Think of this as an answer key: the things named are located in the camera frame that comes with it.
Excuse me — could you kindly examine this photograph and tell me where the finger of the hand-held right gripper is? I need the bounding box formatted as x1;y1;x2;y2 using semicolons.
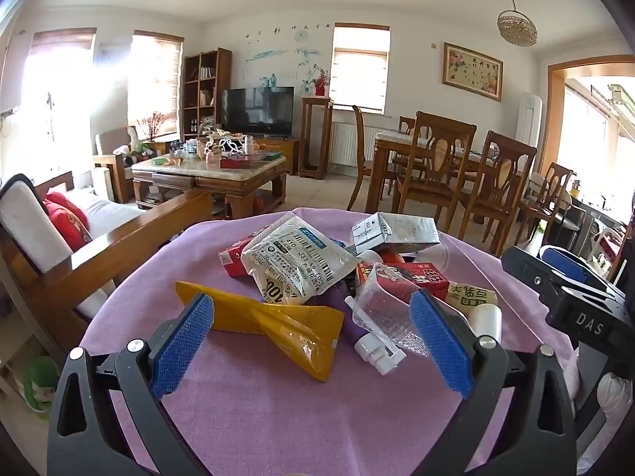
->
500;245;564;303
538;244;618;291

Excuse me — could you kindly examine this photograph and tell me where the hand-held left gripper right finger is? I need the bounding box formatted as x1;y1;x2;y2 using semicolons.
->
409;288;579;476

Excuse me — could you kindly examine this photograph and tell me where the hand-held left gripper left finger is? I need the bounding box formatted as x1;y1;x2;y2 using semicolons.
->
47;292;216;476

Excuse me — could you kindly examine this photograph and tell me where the white paper cup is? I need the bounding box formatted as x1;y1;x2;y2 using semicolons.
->
466;302;503;344

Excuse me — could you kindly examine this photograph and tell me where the beige packet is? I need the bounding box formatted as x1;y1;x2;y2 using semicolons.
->
444;282;498;308

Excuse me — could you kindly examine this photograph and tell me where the clear crushed plastic bottle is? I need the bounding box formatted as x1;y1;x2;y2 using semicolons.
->
344;282;447;376

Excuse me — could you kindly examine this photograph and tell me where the red cartoon drink carton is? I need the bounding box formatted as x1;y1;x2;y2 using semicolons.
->
354;262;450;303

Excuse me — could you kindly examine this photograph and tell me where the red cardboard box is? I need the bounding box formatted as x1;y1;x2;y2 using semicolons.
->
218;238;264;277

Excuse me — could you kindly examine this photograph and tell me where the yellow plastic wrapper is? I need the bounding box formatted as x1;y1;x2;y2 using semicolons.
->
175;282;345;382

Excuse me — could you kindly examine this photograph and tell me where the white milk carton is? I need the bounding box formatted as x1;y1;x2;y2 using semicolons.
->
351;211;441;259

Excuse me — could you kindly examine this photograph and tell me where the white plastic pouch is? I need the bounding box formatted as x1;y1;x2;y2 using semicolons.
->
241;212;363;305

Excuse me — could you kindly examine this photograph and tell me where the person's right hand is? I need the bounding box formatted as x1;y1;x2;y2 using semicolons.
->
599;373;635;436

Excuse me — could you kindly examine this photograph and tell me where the red and white chair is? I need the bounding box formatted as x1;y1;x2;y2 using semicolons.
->
593;223;633;271

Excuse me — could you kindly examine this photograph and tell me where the wooden sofa with white cushions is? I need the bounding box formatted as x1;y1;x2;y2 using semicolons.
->
0;173;214;338

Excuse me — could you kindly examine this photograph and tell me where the purple printed blanket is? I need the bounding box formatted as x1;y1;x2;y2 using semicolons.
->
79;207;576;476

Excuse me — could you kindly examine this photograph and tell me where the green plastic container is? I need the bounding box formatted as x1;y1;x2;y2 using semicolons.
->
22;357;60;415

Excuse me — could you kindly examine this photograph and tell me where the white standing air conditioner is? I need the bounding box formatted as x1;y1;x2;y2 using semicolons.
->
516;92;543;147

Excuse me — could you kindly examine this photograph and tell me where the red embroidered cushion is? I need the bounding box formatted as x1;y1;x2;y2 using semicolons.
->
47;205;93;252

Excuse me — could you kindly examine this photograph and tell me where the wooden coffee table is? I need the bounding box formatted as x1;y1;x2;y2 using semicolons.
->
131;151;289;219

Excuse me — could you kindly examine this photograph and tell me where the wooden dining table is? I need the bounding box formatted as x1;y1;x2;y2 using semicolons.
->
372;129;527;219

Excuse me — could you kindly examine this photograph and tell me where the red tray box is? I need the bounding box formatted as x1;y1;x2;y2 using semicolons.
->
219;155;269;169

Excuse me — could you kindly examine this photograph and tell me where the coffee table clutter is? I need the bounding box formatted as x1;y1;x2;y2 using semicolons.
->
151;129;283;169

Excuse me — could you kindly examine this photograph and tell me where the framed floral picture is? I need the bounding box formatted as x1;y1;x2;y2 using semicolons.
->
443;42;503;102

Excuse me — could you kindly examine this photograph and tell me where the wooden armchair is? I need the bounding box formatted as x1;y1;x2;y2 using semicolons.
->
92;126;164;204

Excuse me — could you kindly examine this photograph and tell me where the dry branch bouquet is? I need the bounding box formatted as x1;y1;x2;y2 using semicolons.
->
139;111;168;142

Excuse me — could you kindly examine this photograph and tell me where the wooden TV cabinet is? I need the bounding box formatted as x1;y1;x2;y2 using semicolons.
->
248;136;301;177

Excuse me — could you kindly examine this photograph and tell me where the white radiator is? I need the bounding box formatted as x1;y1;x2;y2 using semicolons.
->
330;121;378;167

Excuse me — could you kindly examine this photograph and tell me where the small crystal chandelier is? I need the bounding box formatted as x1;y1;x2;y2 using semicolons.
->
497;0;538;46

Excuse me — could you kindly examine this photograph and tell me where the black television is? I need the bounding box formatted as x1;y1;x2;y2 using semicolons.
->
221;86;295;138

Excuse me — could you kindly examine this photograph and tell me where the wooden bookshelf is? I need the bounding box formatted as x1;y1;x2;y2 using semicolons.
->
183;48;232;142

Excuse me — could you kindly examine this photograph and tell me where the window with roller blind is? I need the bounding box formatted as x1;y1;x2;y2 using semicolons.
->
331;23;389;113
22;29;97;169
128;31;184;127

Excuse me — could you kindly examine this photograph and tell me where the tall wooden plant stand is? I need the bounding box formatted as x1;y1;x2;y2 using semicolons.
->
300;95;334;179

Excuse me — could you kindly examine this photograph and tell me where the wooden door frame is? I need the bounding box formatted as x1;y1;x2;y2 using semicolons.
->
538;54;635;179

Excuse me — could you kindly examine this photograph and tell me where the blue wall decal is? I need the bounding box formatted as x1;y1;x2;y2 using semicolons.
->
243;22;333;85

